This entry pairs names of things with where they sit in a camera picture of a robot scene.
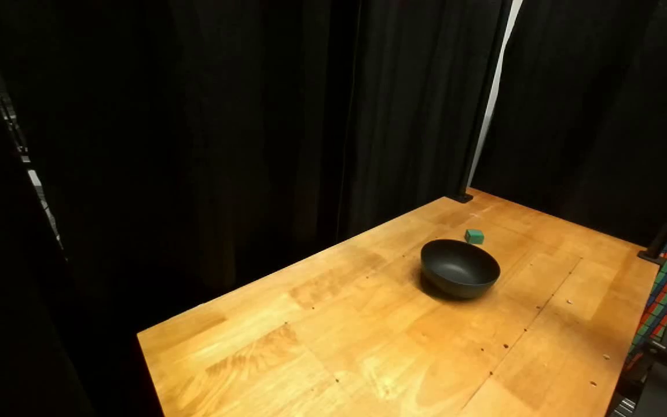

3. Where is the green block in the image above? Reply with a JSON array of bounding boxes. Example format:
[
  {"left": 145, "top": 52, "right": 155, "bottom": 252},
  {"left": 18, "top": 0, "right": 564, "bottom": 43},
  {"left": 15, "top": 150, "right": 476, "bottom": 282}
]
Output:
[{"left": 463, "top": 229, "right": 483, "bottom": 245}]

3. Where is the black bowl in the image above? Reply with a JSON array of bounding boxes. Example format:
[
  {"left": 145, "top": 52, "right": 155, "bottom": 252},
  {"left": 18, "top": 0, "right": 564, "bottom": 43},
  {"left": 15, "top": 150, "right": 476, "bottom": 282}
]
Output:
[{"left": 418, "top": 240, "right": 499, "bottom": 300}]

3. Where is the black curtain backdrop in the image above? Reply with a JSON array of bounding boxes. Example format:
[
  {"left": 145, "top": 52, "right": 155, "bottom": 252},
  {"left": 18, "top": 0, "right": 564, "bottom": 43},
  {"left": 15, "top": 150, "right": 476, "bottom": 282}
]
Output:
[{"left": 0, "top": 0, "right": 667, "bottom": 417}]

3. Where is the black equipment with red cable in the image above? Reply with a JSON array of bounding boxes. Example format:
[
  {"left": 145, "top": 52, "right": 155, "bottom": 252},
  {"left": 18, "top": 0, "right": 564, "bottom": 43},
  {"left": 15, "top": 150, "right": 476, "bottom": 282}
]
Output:
[{"left": 605, "top": 330, "right": 667, "bottom": 417}]

